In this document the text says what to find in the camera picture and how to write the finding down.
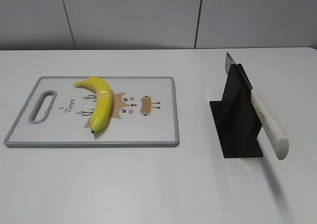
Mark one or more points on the white-handled kitchen knife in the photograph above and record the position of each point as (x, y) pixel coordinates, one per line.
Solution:
(273, 129)

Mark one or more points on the yellow plastic banana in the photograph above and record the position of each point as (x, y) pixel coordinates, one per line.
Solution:
(104, 100)

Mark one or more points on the black knife stand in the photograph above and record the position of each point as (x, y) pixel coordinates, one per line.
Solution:
(236, 121)

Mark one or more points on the white grey-rimmed cutting board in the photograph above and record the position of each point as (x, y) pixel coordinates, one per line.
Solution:
(57, 114)

